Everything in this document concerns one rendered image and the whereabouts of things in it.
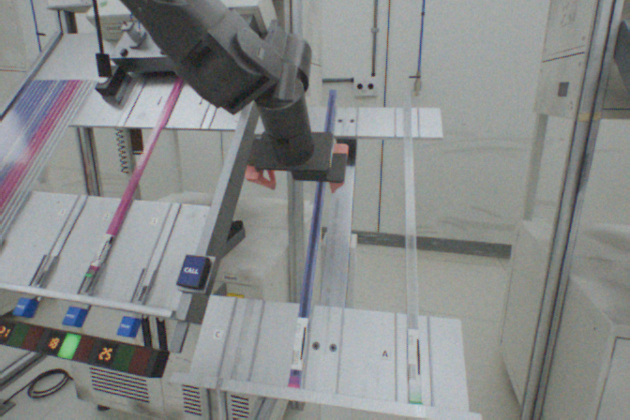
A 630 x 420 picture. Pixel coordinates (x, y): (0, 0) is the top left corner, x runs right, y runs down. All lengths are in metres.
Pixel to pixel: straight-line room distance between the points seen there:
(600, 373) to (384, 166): 1.73
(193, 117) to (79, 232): 0.32
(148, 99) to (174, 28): 0.58
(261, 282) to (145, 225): 0.33
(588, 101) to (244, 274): 0.91
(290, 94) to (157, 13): 0.14
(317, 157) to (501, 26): 2.09
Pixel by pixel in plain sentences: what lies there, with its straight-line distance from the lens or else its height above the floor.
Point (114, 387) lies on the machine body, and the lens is 1.44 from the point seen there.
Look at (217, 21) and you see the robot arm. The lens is 0.37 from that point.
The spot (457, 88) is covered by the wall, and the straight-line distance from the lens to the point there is 2.40.
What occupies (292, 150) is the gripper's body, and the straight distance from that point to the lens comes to 0.43.
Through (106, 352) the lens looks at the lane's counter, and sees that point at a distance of 0.72.
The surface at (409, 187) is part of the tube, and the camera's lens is 0.56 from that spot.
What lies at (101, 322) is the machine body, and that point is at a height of 0.39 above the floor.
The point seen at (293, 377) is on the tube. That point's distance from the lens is 0.48.
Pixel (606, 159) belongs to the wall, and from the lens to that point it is 2.68.
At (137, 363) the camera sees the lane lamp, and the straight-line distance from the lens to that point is 0.68.
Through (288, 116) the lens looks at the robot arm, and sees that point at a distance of 0.39.
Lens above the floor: 1.07
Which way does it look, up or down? 15 degrees down
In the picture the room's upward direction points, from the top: straight up
